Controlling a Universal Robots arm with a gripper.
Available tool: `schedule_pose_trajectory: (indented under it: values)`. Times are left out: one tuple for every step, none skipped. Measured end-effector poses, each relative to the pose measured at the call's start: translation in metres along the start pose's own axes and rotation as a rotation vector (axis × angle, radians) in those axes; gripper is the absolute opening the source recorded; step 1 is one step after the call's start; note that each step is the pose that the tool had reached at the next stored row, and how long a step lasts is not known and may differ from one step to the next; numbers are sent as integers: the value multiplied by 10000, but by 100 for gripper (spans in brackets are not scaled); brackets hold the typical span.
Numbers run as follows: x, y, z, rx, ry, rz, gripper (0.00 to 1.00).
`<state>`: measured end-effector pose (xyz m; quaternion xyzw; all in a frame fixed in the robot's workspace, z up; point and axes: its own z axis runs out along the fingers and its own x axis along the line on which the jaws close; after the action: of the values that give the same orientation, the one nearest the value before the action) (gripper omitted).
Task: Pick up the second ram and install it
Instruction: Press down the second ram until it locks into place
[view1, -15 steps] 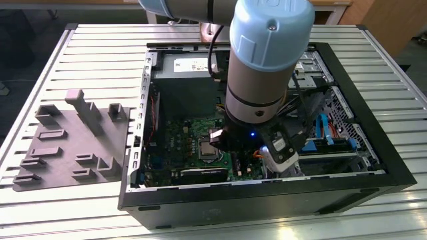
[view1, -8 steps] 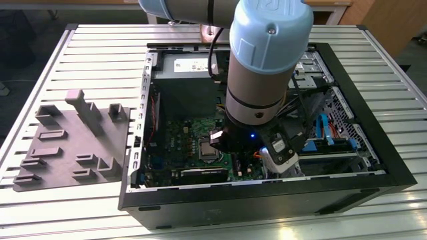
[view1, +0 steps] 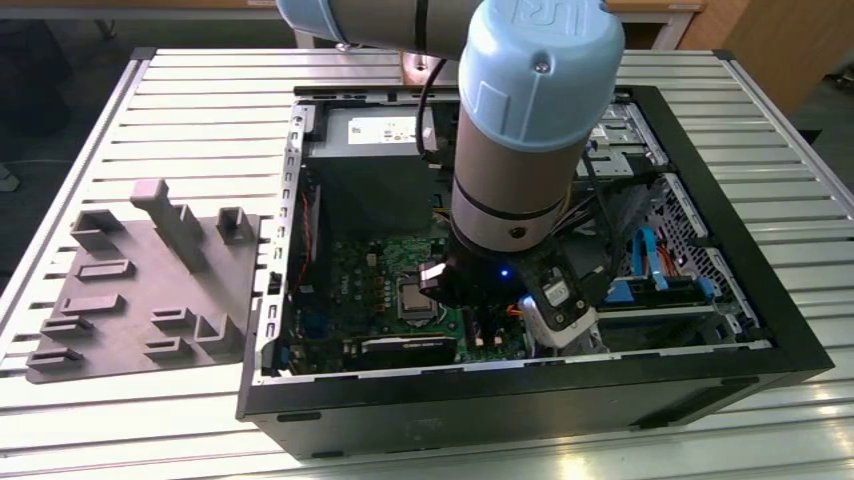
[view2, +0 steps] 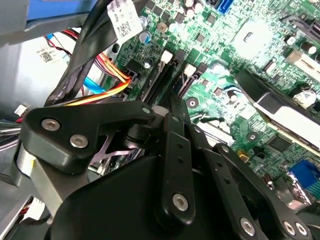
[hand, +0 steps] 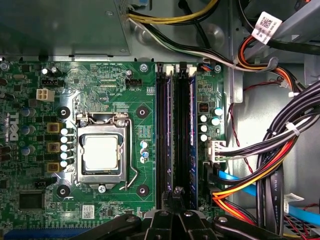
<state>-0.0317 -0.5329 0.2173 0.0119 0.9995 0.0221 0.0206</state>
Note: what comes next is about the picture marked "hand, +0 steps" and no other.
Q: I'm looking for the green motherboard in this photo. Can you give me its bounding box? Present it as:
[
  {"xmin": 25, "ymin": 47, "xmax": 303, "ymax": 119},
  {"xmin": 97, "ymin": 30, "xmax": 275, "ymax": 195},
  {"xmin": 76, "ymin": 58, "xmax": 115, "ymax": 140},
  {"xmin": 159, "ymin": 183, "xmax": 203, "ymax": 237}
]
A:
[{"xmin": 0, "ymin": 59, "xmax": 228, "ymax": 240}]

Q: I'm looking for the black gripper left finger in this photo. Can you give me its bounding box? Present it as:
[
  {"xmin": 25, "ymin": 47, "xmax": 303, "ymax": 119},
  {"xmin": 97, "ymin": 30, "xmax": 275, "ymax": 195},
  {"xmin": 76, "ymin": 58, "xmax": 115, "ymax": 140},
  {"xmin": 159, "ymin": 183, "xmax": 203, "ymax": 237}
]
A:
[{"xmin": 92, "ymin": 191, "xmax": 180, "ymax": 240}]

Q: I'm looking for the silver CPU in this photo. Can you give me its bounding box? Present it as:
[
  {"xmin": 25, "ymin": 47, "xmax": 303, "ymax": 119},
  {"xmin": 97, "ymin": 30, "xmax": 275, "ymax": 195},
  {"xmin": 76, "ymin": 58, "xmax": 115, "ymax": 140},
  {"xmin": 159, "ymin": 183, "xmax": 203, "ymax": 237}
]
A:
[{"xmin": 83, "ymin": 134, "xmax": 121, "ymax": 174}]

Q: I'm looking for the blue flat data wire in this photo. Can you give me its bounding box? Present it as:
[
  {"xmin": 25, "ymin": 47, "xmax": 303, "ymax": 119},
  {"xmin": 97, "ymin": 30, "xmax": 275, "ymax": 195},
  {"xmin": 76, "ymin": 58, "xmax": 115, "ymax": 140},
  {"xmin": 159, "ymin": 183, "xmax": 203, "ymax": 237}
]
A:
[{"xmin": 217, "ymin": 169, "xmax": 320, "ymax": 226}]

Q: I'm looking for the red black power wire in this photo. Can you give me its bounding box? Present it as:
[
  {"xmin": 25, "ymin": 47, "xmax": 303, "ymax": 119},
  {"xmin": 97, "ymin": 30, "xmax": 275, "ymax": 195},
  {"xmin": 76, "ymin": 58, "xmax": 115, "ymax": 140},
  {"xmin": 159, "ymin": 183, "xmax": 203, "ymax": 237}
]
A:
[{"xmin": 236, "ymin": 34, "xmax": 305, "ymax": 89}]

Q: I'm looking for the black cable bundle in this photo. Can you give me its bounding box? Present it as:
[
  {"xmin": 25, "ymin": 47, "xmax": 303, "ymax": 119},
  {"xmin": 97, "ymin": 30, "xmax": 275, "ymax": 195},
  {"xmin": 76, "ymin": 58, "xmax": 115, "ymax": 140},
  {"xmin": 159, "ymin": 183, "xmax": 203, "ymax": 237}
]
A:
[{"xmin": 224, "ymin": 79, "xmax": 320, "ymax": 240}]

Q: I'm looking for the blue expansion slot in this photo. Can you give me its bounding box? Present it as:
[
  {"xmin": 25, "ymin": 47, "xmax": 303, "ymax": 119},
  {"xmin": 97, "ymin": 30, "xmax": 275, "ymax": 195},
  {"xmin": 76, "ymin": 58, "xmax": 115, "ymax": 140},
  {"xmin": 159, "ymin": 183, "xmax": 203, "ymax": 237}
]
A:
[{"xmin": 2, "ymin": 225, "xmax": 102, "ymax": 240}]

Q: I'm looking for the grey power supply unit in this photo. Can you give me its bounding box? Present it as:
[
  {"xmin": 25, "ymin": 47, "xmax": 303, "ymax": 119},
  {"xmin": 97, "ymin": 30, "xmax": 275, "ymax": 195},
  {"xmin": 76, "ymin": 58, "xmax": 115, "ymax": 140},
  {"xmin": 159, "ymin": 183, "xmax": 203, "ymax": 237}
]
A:
[{"xmin": 0, "ymin": 0, "xmax": 133, "ymax": 58}]

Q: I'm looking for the metal drive cage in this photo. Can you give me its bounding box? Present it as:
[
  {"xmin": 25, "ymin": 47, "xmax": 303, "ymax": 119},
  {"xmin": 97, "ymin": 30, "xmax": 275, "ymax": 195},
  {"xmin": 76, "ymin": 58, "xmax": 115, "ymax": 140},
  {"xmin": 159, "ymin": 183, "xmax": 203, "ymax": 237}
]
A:
[{"xmin": 243, "ymin": 0, "xmax": 320, "ymax": 57}]

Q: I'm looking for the black white wire bundle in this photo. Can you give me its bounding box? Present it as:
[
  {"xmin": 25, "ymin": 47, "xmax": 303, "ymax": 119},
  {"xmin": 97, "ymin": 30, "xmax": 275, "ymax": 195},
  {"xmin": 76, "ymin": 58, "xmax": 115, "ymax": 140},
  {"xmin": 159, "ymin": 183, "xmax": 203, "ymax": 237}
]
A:
[{"xmin": 127, "ymin": 13, "xmax": 237, "ymax": 72}]

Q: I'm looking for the CPU socket locking lever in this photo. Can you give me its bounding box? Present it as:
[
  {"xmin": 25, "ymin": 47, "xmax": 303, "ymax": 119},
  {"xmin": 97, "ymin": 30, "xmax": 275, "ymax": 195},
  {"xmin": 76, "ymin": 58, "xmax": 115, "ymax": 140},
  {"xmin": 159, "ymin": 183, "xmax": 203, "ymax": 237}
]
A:
[{"xmin": 75, "ymin": 113, "xmax": 139, "ymax": 192}]

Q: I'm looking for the orange wire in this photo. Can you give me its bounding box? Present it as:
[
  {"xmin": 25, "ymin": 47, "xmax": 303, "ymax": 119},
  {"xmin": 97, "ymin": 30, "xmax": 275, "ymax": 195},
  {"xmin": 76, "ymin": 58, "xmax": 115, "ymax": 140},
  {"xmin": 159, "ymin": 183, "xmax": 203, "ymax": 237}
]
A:
[{"xmin": 211, "ymin": 139, "xmax": 296, "ymax": 224}]

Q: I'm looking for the white board power connector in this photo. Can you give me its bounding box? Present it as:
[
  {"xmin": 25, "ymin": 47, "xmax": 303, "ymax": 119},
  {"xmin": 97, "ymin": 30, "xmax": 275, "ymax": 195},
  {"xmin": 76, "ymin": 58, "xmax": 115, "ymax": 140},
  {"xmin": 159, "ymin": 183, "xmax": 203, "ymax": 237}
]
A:
[{"xmin": 206, "ymin": 139, "xmax": 228, "ymax": 164}]

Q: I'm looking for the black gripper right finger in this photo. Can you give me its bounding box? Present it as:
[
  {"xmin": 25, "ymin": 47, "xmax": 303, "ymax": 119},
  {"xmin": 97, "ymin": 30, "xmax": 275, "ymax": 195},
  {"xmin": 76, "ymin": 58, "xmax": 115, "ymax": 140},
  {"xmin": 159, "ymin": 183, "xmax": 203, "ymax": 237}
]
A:
[{"xmin": 175, "ymin": 185, "xmax": 286, "ymax": 240}]

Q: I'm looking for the thin red black twisted wire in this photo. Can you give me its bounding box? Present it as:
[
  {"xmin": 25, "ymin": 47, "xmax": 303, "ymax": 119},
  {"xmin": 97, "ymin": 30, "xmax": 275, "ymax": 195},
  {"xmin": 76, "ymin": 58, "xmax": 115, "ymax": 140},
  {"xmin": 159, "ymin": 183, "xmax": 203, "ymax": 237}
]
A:
[{"xmin": 228, "ymin": 77, "xmax": 288, "ymax": 174}]

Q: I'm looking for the black PC case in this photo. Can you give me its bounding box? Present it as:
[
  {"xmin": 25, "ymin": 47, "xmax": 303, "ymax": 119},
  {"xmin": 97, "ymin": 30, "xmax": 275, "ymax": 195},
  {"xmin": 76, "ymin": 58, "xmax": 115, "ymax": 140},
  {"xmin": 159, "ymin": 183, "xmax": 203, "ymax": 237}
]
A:
[{"xmin": 0, "ymin": 0, "xmax": 320, "ymax": 240}]

